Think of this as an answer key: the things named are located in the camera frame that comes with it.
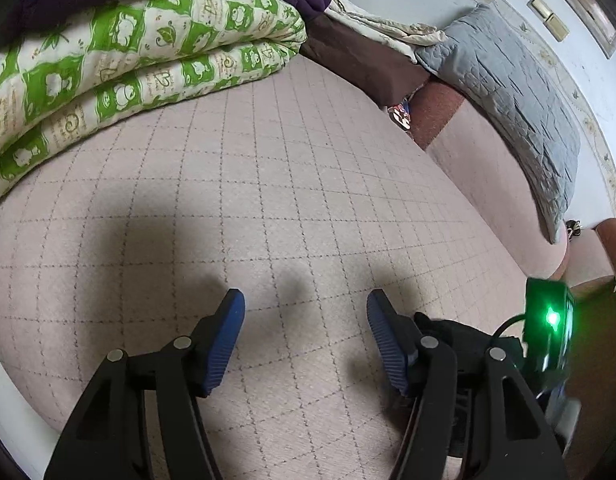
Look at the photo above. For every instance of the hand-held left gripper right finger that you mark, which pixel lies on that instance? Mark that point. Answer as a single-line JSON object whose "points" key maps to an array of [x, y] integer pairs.
{"points": [[388, 340]]}

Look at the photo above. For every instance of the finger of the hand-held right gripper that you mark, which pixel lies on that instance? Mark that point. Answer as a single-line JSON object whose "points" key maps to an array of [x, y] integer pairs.
{"points": [[468, 337]]}

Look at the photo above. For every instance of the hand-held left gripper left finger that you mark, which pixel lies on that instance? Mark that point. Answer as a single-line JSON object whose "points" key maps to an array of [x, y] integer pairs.
{"points": [[226, 330]]}

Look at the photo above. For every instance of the small dark patterned object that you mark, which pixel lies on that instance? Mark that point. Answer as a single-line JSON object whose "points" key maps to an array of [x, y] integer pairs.
{"points": [[572, 228]]}

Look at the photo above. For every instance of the pink checked bed mat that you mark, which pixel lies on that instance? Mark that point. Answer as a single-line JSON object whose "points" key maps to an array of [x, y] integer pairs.
{"points": [[288, 185]]}

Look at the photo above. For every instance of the colourful printed packet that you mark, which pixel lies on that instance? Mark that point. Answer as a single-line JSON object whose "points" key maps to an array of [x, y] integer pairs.
{"points": [[401, 116]]}

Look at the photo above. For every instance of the grey quilted pillow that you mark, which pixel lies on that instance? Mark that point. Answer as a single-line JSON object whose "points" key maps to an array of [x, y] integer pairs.
{"points": [[508, 90]]}

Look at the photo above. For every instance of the dark brown blanket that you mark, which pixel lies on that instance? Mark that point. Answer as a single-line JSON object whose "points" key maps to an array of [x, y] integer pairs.
{"points": [[358, 55]]}

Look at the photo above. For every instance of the green white printed quilt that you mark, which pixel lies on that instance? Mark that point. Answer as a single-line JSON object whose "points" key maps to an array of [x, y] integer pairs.
{"points": [[137, 55]]}

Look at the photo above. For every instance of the cream blanket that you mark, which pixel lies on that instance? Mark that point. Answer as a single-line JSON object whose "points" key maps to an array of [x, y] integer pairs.
{"points": [[383, 22]]}

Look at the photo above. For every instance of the beige wall switch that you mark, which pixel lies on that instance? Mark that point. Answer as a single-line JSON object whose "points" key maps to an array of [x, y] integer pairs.
{"points": [[540, 7], [558, 27]]}

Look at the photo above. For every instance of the framed wall panel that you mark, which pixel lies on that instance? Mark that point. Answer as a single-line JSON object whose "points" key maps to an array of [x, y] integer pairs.
{"points": [[588, 7]]}

